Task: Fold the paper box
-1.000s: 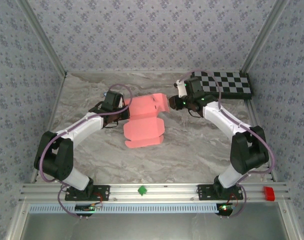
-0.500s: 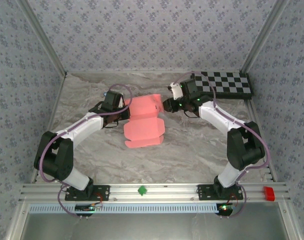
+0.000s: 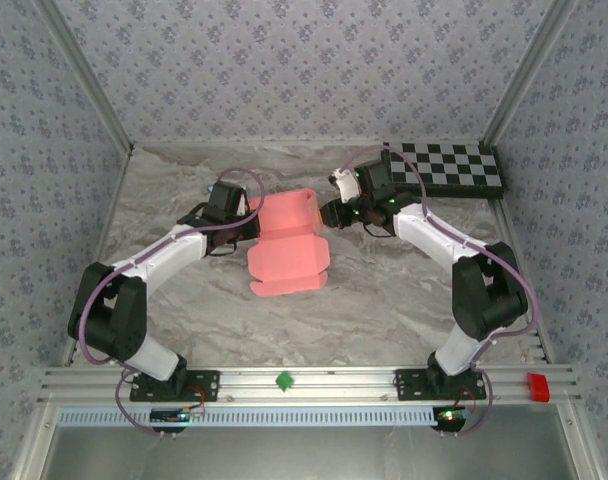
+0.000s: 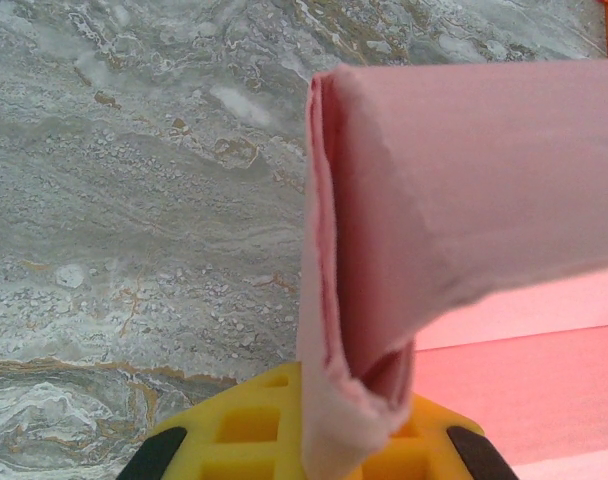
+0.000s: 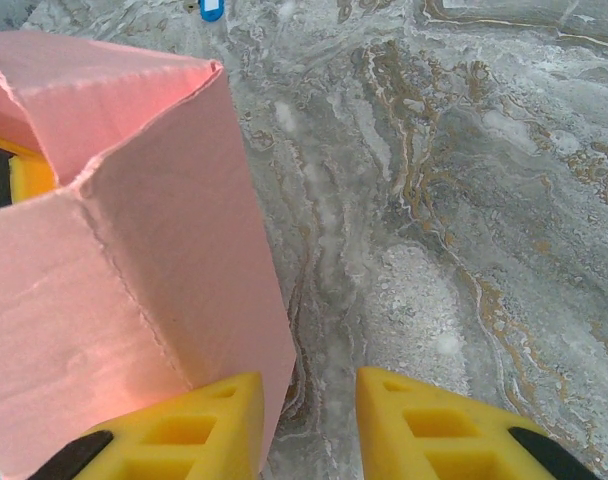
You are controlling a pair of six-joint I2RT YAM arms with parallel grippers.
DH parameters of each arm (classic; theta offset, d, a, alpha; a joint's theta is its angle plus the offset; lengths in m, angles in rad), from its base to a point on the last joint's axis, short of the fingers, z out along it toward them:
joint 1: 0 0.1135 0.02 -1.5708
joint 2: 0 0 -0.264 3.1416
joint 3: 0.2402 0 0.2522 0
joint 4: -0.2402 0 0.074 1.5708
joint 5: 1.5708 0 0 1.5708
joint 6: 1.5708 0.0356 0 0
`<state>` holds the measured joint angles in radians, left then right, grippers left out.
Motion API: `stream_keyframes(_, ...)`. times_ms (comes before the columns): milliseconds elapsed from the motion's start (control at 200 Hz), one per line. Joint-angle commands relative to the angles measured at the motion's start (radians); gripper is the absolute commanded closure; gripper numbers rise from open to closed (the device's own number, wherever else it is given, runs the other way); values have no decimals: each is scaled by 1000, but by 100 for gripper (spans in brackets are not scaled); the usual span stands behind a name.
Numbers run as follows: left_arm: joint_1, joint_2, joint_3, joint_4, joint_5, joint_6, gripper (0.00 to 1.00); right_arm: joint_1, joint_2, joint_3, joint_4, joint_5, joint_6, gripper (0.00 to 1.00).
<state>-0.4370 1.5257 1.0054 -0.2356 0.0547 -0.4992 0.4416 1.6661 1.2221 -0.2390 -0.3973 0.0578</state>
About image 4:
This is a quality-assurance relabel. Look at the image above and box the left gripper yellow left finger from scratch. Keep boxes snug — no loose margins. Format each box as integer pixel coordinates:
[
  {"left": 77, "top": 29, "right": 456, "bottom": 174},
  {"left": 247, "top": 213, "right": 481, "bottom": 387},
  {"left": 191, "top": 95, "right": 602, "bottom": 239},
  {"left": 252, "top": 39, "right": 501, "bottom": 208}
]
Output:
[{"left": 126, "top": 361, "right": 305, "bottom": 480}]

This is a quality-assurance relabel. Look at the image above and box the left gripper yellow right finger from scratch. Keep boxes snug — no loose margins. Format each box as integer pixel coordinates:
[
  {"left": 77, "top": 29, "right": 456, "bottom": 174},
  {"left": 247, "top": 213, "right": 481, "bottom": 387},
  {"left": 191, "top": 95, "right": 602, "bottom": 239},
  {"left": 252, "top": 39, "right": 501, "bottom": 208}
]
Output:
[{"left": 353, "top": 393, "right": 520, "bottom": 480}]

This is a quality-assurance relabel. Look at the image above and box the pink paper box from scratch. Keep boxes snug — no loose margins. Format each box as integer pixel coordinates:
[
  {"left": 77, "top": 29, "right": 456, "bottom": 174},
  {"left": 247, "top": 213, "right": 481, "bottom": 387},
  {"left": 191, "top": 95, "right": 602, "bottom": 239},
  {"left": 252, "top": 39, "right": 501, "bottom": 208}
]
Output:
[{"left": 296, "top": 54, "right": 608, "bottom": 480}]

